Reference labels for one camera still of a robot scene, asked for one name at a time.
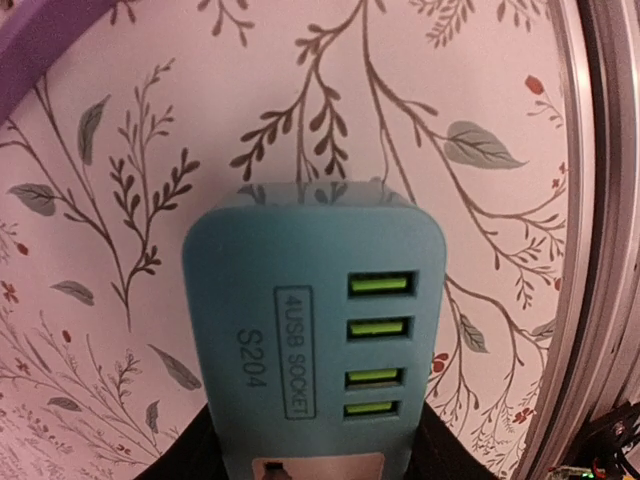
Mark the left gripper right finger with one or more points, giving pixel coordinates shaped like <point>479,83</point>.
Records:
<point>438,454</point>

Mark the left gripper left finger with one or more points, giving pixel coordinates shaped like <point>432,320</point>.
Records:
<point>195,455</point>

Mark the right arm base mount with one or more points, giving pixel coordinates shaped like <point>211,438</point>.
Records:
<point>602,448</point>

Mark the purple power strip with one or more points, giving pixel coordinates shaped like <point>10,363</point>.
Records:
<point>35,35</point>

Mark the teal power strip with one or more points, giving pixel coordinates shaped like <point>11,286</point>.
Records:
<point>315,310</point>

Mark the floral table mat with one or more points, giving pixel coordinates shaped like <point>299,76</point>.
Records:
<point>162,107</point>

